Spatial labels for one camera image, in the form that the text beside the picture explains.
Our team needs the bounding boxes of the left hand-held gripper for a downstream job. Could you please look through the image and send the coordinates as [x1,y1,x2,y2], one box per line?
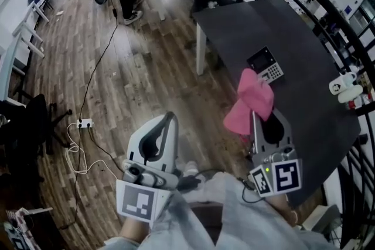
[115,110,182,225]

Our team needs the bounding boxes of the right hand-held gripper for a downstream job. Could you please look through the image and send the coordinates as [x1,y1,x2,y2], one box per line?
[248,109,303,197]

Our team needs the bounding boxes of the pink cloth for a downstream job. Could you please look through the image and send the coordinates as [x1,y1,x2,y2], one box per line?
[223,68,275,136]

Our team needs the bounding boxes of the person's left forearm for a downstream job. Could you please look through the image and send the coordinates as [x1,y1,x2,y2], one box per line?
[118,216,152,244]

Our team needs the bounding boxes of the person's right forearm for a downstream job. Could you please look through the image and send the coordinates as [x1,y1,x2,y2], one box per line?
[265,193,298,226]

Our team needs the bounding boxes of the person's white shoe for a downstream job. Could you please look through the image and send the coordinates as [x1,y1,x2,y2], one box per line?
[183,160,200,178]

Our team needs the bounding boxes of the white power strip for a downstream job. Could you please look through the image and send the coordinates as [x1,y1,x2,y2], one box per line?
[76,118,95,129]

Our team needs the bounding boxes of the white cartoon print mug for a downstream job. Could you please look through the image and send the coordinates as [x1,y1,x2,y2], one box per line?
[328,71,357,96]

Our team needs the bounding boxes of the person's light blue clothing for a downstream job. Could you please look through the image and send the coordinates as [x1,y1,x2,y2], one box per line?
[102,172,343,250]

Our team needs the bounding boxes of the white plastic container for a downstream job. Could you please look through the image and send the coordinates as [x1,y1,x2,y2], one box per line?
[337,84,363,104]

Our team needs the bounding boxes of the clear bottle with red label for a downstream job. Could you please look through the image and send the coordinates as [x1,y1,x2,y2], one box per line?
[345,93,367,111]

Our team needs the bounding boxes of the white table leg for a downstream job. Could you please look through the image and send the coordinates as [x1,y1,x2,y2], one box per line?
[195,22,209,76]

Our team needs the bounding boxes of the black swivel chair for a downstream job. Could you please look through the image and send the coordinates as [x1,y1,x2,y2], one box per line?
[0,93,73,182]

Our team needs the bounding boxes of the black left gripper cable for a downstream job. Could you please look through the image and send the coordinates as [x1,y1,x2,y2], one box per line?
[175,168,217,190]

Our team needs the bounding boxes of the thin black right gripper cable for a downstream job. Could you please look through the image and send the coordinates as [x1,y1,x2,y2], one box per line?
[237,177,264,203]

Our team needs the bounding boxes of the white cable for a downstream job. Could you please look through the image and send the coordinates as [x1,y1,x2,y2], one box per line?
[64,122,125,182]

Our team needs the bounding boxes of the long black floor cable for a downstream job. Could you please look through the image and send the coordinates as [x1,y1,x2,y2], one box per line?
[78,0,120,122]

